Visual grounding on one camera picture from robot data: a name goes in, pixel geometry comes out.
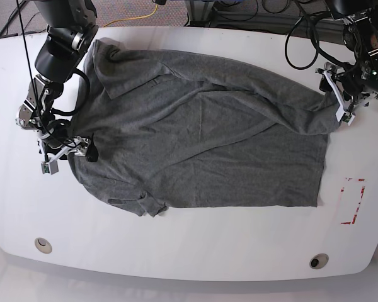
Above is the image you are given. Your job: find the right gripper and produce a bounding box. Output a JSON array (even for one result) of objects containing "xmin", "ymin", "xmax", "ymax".
[{"xmin": 37, "ymin": 131, "xmax": 99, "ymax": 164}]

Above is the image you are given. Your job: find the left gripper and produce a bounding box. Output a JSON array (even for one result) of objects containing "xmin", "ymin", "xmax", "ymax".
[{"xmin": 315, "ymin": 62, "xmax": 378, "ymax": 114}]

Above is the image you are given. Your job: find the grey t-shirt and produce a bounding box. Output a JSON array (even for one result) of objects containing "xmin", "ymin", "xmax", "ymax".
[{"xmin": 68, "ymin": 40, "xmax": 340, "ymax": 216}]

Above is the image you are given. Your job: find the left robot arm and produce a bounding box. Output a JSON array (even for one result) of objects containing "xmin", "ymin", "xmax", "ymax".
[{"xmin": 294, "ymin": 1, "xmax": 378, "ymax": 123}]

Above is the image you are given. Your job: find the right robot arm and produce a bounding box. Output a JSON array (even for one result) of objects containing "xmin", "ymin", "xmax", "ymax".
[{"xmin": 15, "ymin": 1, "xmax": 98, "ymax": 174}]

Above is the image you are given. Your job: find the red tape rectangle marking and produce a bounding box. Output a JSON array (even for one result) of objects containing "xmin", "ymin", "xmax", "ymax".
[{"xmin": 337, "ymin": 177, "xmax": 366, "ymax": 225}]

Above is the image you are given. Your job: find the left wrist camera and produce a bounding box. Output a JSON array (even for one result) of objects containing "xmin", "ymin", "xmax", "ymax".
[{"xmin": 335, "ymin": 107, "xmax": 355, "ymax": 126}]

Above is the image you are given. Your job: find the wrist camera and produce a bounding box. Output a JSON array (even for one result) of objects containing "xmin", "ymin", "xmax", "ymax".
[
  {"xmin": 335, "ymin": 107, "xmax": 355, "ymax": 126},
  {"xmin": 41, "ymin": 160, "xmax": 59, "ymax": 175}
]

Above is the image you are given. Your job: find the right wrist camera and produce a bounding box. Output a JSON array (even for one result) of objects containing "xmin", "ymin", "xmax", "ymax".
[{"xmin": 41, "ymin": 160, "xmax": 59, "ymax": 175}]

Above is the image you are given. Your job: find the left table cable grommet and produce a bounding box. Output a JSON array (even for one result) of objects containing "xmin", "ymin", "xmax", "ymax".
[{"xmin": 34, "ymin": 238, "xmax": 52, "ymax": 254}]

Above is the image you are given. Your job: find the table cable grommet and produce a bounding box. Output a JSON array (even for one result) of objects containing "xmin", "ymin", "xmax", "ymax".
[
  {"xmin": 34, "ymin": 238, "xmax": 52, "ymax": 254},
  {"xmin": 309, "ymin": 254, "xmax": 329, "ymax": 270}
]

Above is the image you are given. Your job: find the aluminium frame stand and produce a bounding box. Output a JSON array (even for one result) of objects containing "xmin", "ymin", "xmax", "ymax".
[{"xmin": 184, "ymin": 0, "xmax": 215, "ymax": 27}]

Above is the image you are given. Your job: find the yellow cable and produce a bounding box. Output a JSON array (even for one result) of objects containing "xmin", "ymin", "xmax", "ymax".
[{"xmin": 104, "ymin": 4, "xmax": 159, "ymax": 28}]

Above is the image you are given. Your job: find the right table cable grommet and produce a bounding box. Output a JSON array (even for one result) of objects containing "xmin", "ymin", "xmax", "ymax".
[{"xmin": 309, "ymin": 254, "xmax": 329, "ymax": 270}]

